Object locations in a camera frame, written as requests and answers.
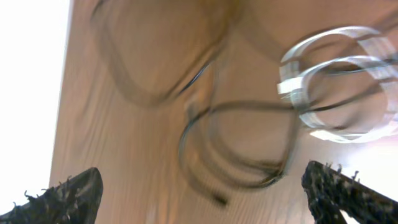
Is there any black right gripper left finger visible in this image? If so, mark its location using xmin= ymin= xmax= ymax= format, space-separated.
xmin=1 ymin=167 xmax=103 ymax=224

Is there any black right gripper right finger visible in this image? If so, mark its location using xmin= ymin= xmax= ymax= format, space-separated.
xmin=301 ymin=161 xmax=397 ymax=224

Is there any black USB cable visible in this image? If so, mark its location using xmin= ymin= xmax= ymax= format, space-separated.
xmin=90 ymin=0 xmax=398 ymax=208

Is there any white USB cable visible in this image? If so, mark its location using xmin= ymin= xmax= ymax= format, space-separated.
xmin=276 ymin=26 xmax=398 ymax=144

